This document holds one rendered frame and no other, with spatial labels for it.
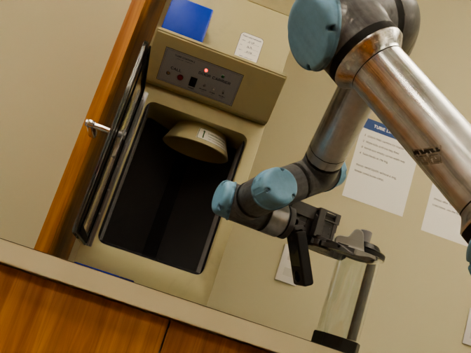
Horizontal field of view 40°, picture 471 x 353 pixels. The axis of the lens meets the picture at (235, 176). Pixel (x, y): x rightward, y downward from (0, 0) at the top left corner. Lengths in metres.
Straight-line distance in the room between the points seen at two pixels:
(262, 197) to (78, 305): 0.39
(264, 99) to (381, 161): 0.70
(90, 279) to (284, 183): 0.40
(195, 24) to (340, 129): 0.52
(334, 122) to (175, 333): 0.49
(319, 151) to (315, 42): 0.34
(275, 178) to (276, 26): 0.61
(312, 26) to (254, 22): 0.77
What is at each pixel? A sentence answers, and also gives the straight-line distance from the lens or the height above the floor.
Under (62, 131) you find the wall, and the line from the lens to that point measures 2.04.
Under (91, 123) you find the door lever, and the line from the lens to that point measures 1.30.
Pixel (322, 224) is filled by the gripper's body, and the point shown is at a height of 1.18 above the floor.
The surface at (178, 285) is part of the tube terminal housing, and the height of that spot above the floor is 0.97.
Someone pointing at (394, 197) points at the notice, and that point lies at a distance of 2.17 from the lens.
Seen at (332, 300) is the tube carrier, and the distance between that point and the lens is 1.43.
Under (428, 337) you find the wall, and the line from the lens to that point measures 2.18.
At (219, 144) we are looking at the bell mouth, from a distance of 1.63.
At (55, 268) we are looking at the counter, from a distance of 1.24.
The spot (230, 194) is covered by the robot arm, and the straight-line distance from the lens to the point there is 1.29.
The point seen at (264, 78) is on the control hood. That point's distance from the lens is 1.56.
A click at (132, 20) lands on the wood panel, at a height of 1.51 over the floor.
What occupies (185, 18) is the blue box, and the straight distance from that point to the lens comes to 1.57.
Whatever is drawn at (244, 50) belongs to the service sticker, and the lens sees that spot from 1.68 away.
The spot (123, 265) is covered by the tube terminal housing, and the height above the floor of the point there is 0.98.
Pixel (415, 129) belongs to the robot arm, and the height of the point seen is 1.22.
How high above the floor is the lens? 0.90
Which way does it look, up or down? 13 degrees up
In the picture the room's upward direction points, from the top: 18 degrees clockwise
